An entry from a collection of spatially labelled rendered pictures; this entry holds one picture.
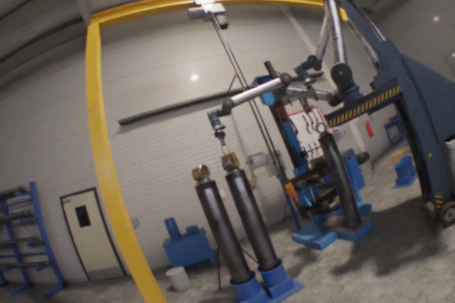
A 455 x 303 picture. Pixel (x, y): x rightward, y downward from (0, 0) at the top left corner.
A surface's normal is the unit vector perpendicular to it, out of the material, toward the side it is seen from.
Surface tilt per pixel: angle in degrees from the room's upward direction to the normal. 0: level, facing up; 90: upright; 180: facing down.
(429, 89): 90
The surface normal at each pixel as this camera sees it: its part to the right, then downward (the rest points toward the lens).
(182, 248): 0.20, -0.29
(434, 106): -0.61, 0.04
